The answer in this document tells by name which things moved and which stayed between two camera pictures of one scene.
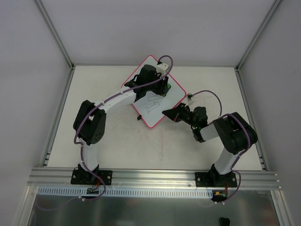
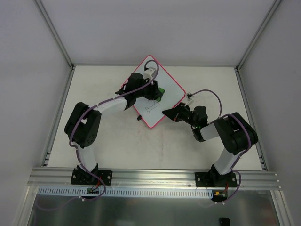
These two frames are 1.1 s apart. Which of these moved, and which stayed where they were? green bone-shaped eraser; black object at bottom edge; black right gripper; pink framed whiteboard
Moved: green bone-shaped eraser
Stayed: black object at bottom edge; black right gripper; pink framed whiteboard
